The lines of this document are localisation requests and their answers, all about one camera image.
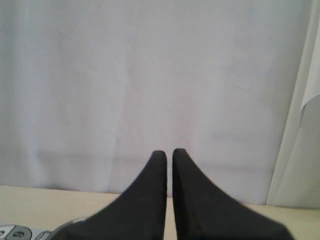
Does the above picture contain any stainless steel round bowl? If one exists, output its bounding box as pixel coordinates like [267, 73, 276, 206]
[49, 217, 86, 238]

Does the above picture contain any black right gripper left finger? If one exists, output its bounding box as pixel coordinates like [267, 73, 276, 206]
[53, 150, 167, 240]

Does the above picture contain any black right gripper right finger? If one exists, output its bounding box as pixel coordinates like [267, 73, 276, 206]
[172, 148, 293, 240]

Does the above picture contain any numbered paper game board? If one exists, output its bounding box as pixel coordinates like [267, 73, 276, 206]
[0, 223, 52, 240]

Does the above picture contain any white backdrop curtain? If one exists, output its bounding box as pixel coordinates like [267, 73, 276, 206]
[0, 0, 320, 208]

